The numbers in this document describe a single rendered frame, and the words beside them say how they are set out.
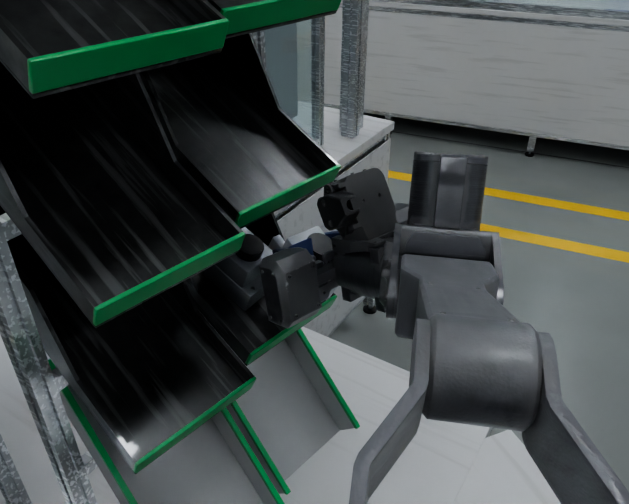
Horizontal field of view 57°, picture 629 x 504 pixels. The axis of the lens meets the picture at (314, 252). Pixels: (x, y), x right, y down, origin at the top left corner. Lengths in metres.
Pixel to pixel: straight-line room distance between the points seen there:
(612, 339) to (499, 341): 2.49
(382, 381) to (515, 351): 0.84
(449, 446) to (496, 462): 0.07
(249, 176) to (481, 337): 0.37
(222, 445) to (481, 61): 3.57
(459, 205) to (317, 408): 0.43
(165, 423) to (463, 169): 0.33
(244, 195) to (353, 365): 0.60
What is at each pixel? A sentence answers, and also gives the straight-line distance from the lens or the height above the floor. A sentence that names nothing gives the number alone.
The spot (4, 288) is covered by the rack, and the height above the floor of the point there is 1.34.
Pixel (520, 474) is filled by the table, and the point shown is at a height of 0.86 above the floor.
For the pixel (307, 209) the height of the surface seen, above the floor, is 0.77.
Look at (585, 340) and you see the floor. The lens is 2.65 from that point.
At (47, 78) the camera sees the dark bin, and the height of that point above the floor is 1.52.
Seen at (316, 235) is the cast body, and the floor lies 1.31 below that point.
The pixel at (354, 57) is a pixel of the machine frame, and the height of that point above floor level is 1.13.
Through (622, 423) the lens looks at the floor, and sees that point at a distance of 2.36.
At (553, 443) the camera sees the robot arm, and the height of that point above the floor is 1.45.
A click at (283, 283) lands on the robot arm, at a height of 1.33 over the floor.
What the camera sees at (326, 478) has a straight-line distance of 0.92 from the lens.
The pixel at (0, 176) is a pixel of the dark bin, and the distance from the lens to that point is 0.46.
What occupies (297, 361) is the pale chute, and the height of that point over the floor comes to 1.07.
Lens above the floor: 1.61
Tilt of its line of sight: 33 degrees down
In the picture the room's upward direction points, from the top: straight up
